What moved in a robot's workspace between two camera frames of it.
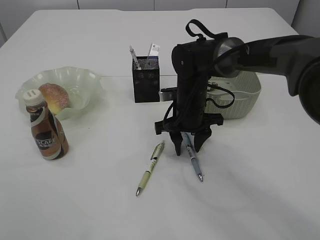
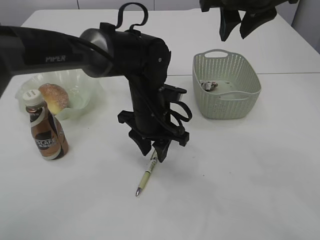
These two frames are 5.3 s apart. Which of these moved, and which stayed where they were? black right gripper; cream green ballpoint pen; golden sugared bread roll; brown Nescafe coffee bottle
Moved: black right gripper
Stayed: brown Nescafe coffee bottle; golden sugared bread roll; cream green ballpoint pen
